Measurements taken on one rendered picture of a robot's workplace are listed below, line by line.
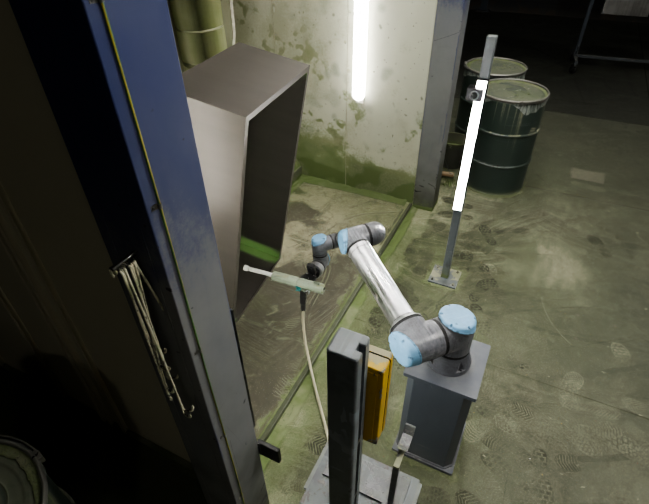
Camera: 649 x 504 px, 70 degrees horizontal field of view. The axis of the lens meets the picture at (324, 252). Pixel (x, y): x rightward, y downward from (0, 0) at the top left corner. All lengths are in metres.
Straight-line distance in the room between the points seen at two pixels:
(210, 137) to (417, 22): 2.19
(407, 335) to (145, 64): 1.31
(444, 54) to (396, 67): 0.37
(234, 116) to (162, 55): 0.75
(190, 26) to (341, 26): 1.11
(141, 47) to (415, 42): 2.88
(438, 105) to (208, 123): 2.30
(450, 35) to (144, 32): 2.84
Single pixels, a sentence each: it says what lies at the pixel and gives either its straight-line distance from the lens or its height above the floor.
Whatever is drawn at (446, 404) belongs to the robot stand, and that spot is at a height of 0.52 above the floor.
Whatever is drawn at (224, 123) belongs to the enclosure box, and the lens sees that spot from 1.73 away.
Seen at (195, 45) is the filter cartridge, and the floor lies 1.41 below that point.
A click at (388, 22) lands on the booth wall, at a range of 3.70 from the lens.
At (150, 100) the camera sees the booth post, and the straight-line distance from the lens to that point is 0.96.
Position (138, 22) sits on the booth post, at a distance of 0.94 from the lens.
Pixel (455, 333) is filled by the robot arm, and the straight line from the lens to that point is 1.89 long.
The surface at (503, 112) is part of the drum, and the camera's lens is 4.17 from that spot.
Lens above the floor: 2.26
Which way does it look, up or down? 39 degrees down
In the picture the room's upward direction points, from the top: 1 degrees counter-clockwise
